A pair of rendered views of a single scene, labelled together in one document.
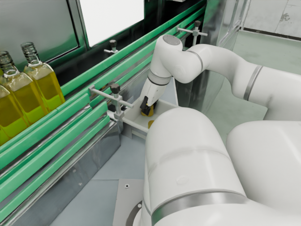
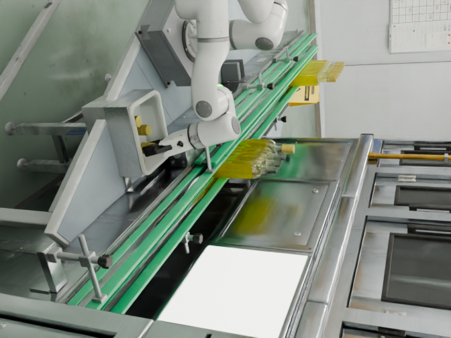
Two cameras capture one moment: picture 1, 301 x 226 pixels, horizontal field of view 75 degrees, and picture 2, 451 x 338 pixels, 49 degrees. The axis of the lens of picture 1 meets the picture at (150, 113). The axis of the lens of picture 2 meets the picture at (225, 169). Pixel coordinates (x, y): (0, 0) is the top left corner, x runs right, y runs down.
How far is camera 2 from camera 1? 1.69 m
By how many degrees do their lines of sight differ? 96
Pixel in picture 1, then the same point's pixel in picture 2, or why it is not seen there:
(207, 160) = (284, 18)
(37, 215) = not seen: hidden behind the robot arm
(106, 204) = (172, 92)
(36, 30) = (263, 218)
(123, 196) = not seen: hidden behind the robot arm
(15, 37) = (268, 208)
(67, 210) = (184, 108)
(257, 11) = not seen: outside the picture
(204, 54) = (220, 95)
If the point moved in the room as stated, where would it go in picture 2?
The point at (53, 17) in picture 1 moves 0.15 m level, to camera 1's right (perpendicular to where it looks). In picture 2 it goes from (262, 229) to (250, 207)
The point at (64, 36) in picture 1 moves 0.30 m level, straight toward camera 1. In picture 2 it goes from (241, 231) to (249, 139)
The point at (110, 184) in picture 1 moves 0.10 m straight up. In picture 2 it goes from (166, 105) to (192, 105)
